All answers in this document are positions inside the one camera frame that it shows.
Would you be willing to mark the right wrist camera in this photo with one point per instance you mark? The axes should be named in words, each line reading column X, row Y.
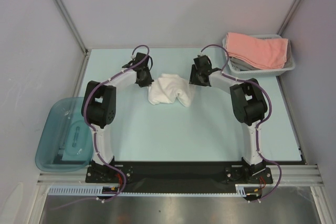
column 203, row 56

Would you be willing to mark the pink striped towel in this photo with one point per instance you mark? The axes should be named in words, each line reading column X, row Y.
column 236, row 37

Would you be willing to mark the white towel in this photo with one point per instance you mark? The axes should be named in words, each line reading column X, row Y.
column 169, row 87

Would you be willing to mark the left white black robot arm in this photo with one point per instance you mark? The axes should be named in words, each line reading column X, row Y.
column 100, row 103

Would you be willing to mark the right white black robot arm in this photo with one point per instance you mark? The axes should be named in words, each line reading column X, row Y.
column 248, row 103

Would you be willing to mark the aluminium corner post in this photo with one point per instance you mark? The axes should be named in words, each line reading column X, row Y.
column 70, row 24
column 289, row 16

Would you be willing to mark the white perforated plastic basket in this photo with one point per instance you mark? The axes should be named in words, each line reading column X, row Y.
column 245, row 74

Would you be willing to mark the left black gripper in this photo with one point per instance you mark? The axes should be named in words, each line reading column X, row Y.
column 149, row 80

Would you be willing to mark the left aluminium corner post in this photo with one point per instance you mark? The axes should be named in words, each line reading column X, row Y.
column 70, row 24

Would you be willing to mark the teal plastic tray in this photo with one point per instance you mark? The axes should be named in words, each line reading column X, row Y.
column 66, row 142

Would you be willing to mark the slotted cable duct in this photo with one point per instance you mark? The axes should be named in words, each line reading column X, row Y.
column 109, row 191

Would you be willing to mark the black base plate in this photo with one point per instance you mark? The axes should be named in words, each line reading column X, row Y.
column 177, row 174

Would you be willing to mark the right aluminium corner post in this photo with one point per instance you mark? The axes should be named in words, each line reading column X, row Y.
column 289, row 16

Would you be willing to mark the aluminium frame rail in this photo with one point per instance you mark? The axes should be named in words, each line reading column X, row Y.
column 292, row 175

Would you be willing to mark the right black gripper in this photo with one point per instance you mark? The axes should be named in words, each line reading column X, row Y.
column 197, row 77

